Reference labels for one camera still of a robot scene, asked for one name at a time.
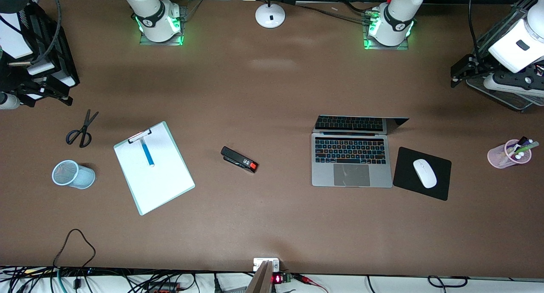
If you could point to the red lit electronics board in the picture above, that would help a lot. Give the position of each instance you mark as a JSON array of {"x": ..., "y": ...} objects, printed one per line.
[{"x": 278, "y": 279}]

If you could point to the white round lamp base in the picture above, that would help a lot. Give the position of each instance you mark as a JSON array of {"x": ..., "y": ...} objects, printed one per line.
[{"x": 270, "y": 16}]

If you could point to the pink translucent pen cup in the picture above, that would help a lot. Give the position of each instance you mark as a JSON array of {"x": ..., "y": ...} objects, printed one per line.
[{"x": 497, "y": 157}]

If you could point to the black marker in cup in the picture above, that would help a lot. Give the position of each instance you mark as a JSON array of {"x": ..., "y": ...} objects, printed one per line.
[{"x": 522, "y": 140}]

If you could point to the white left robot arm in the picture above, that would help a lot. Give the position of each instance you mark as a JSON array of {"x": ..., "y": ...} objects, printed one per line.
[{"x": 397, "y": 16}]

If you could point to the green pen in cup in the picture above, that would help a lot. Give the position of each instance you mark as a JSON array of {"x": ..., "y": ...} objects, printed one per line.
[{"x": 531, "y": 146}]

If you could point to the blue marker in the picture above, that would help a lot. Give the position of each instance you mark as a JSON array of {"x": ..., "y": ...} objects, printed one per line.
[{"x": 147, "y": 152}]

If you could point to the white clipboard with paper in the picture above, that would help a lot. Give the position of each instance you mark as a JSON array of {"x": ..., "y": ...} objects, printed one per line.
[{"x": 159, "y": 182}]

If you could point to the black scissors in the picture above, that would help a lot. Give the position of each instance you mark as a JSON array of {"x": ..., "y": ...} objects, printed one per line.
[{"x": 83, "y": 133}]

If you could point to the silver laptop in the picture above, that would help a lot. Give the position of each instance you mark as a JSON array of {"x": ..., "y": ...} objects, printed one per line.
[{"x": 352, "y": 174}]

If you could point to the white computer mouse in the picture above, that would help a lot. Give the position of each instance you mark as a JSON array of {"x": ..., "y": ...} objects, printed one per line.
[{"x": 425, "y": 174}]

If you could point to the black mouse pad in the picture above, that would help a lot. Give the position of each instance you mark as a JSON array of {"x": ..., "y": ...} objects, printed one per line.
[{"x": 403, "y": 174}]

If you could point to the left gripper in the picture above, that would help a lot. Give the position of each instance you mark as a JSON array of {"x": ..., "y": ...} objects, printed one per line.
[{"x": 480, "y": 62}]

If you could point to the white small box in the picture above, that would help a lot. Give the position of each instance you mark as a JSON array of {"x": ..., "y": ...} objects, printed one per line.
[{"x": 259, "y": 262}]

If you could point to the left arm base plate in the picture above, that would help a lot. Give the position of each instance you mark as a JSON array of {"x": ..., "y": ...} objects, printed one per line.
[{"x": 372, "y": 47}]

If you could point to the blue mesh pen cup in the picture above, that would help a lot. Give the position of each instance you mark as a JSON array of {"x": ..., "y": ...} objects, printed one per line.
[{"x": 80, "y": 177}]

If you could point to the grey mounting post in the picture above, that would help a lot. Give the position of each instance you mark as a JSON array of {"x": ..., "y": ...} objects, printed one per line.
[{"x": 260, "y": 280}]

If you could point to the orange black power strip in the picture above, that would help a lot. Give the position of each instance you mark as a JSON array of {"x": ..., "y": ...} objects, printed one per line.
[{"x": 163, "y": 288}]

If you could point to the black stacked paper tray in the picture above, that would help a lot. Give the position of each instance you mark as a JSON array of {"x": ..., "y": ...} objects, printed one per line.
[{"x": 63, "y": 59}]

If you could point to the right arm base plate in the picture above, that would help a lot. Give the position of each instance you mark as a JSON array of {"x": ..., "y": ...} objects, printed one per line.
[{"x": 146, "y": 41}]

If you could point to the black stapler with red tip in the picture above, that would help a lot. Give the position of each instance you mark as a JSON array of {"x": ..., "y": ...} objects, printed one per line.
[{"x": 240, "y": 159}]

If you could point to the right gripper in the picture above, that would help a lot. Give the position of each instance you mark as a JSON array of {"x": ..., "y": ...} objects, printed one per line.
[{"x": 9, "y": 77}]

